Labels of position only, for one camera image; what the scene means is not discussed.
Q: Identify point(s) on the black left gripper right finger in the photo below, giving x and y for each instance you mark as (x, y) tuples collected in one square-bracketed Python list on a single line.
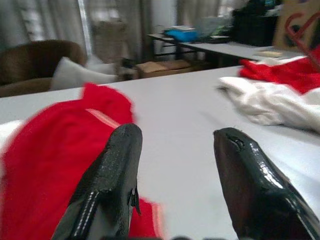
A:
[(252, 190)]

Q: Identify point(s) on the pale curtain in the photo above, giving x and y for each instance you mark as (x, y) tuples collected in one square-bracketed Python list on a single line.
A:
[(50, 20)]

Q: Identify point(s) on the white pillow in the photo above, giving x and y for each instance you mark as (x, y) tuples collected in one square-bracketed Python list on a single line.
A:
[(72, 75)]

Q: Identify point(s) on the long grey table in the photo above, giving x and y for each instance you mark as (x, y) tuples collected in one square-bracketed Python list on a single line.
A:
[(225, 47)]

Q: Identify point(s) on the white crumpled garment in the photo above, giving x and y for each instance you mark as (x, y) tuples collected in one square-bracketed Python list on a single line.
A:
[(270, 105)]

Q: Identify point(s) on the flat cardboard box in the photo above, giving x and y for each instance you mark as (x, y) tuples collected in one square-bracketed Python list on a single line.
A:
[(165, 67)]

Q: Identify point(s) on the red polo shirt white trim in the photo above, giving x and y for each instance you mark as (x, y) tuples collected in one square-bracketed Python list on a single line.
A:
[(50, 150)]

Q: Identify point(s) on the black framed table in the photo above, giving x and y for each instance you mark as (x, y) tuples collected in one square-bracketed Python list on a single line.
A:
[(162, 38)]

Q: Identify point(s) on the plain red garment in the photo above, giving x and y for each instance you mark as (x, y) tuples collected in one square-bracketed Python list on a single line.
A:
[(287, 72)]

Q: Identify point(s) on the brown cardboard panel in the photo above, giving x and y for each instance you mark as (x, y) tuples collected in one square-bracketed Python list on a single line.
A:
[(282, 25)]

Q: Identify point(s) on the brown armchair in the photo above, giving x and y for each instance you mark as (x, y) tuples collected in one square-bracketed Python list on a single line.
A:
[(30, 62)]

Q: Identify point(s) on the blue plastic box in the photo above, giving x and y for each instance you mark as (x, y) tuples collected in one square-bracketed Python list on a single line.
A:
[(181, 35)]

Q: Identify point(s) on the black crate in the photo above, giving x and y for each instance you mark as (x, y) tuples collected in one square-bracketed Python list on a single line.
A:
[(252, 27)]

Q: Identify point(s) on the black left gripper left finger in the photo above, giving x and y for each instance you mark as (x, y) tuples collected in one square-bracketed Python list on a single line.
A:
[(110, 180)]

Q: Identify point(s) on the red plastic hanger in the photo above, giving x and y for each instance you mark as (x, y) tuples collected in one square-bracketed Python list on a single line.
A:
[(298, 43)]

